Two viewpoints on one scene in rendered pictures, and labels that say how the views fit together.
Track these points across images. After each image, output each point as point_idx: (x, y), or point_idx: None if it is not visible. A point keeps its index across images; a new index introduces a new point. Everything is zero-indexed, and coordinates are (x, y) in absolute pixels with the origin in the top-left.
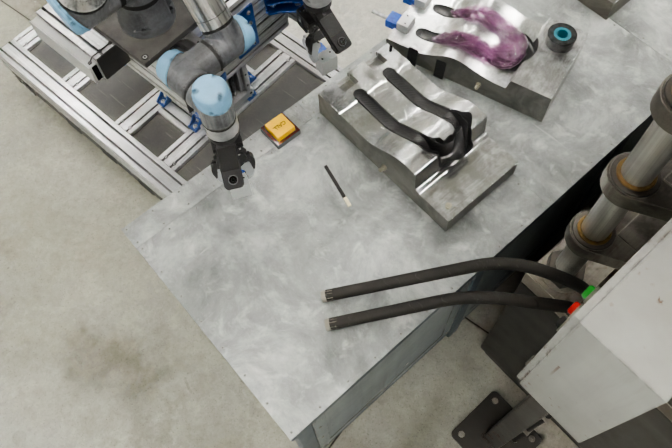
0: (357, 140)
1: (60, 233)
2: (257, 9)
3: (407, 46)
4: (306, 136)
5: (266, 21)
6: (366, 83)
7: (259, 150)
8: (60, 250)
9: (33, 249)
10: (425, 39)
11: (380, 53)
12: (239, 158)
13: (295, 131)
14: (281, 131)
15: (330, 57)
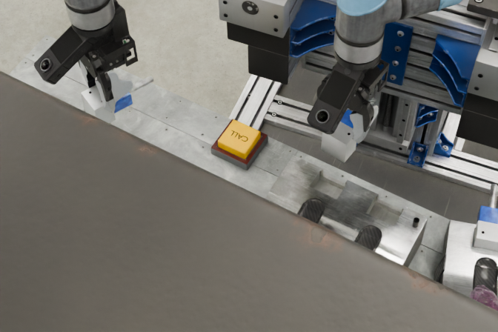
0: None
1: (170, 58)
2: (419, 45)
3: (448, 253)
4: (244, 178)
5: (427, 73)
6: (337, 210)
7: (202, 132)
8: (150, 67)
9: (142, 43)
10: (477, 276)
11: (402, 213)
12: (90, 66)
13: (241, 160)
14: (230, 141)
15: (339, 137)
